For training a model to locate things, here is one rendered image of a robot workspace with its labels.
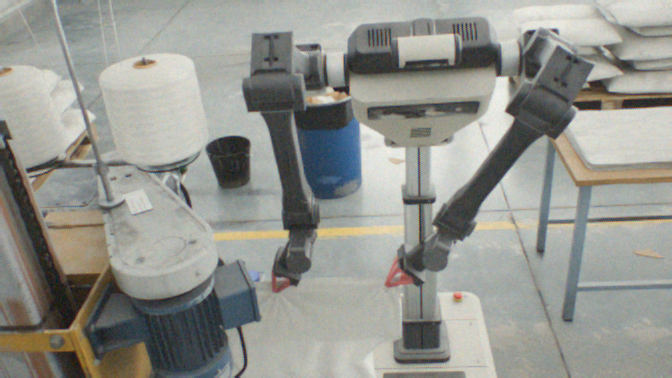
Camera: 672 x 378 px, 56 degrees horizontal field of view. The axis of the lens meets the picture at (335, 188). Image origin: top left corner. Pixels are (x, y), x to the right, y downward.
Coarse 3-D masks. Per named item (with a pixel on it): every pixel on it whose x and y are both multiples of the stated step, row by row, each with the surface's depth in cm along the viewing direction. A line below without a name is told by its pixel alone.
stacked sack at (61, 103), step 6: (60, 84) 461; (66, 84) 461; (72, 84) 462; (54, 90) 451; (60, 90) 451; (66, 90) 452; (72, 90) 456; (54, 96) 441; (60, 96) 442; (66, 96) 447; (72, 96) 454; (60, 102) 436; (66, 102) 444; (60, 108) 433; (66, 108) 444; (60, 114) 434
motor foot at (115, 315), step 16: (112, 288) 118; (96, 304) 113; (112, 304) 115; (128, 304) 115; (96, 320) 111; (112, 320) 111; (128, 320) 111; (144, 320) 112; (96, 336) 111; (112, 336) 114; (128, 336) 114; (144, 336) 114; (96, 352) 111
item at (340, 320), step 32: (256, 288) 157; (288, 288) 157; (320, 288) 156; (352, 288) 156; (384, 288) 156; (288, 320) 162; (320, 320) 161; (352, 320) 161; (384, 320) 161; (256, 352) 166; (288, 352) 165; (320, 352) 165; (352, 352) 164
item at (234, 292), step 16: (224, 272) 120; (240, 272) 120; (224, 288) 116; (240, 288) 116; (224, 304) 115; (240, 304) 117; (256, 304) 118; (224, 320) 117; (240, 320) 118; (256, 320) 120
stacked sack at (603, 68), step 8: (584, 56) 458; (592, 56) 458; (600, 56) 458; (600, 64) 445; (608, 64) 447; (592, 72) 441; (600, 72) 441; (608, 72) 441; (616, 72) 440; (592, 80) 444
